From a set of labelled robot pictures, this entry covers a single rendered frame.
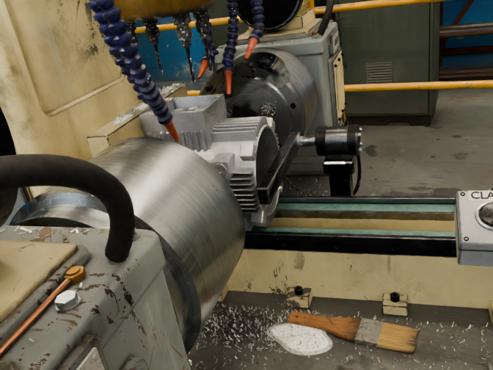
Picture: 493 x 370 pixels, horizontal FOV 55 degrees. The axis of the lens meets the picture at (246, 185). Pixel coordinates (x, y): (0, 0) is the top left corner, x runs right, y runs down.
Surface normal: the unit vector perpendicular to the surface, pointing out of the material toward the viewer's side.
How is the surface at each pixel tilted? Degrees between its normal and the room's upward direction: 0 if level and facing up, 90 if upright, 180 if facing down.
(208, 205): 62
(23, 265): 0
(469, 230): 27
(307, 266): 90
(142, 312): 90
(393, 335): 2
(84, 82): 90
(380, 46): 90
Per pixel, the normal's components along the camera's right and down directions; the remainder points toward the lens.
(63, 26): 0.95, 0.00
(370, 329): -0.15, -0.90
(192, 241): 0.80, -0.37
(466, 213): -0.27, -0.59
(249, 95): -0.29, 0.44
